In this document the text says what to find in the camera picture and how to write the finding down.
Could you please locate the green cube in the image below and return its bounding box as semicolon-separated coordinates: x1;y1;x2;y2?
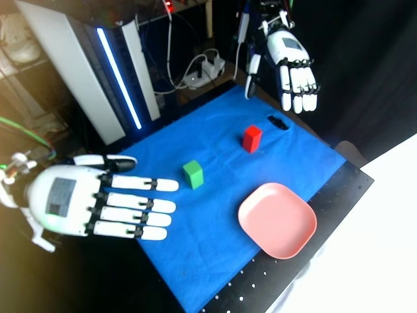
182;159;205;190

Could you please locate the white tower with blue light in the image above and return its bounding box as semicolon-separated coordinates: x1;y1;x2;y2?
14;0;162;147

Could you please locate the red cube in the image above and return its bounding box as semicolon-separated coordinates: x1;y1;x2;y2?
242;125;263;154

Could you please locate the green cable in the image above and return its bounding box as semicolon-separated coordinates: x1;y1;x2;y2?
0;116;57;160

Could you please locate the black perforated board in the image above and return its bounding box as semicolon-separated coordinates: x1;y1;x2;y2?
198;161;375;313

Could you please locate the wooden post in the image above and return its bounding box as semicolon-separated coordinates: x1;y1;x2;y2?
205;0;214;38

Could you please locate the white cable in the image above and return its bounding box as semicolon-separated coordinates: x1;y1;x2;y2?
165;0;198;95

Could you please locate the small black object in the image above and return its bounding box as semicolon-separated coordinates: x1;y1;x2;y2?
266;114;290;131

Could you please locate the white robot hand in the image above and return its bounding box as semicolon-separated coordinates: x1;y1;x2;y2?
25;153;180;242
244;28;319;114

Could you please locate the blue cloth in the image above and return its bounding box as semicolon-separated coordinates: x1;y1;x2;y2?
119;85;347;313

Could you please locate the pink square plate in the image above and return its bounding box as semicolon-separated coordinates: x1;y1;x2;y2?
237;182;319;261

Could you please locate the white power strip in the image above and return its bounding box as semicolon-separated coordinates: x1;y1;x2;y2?
184;57;226;91

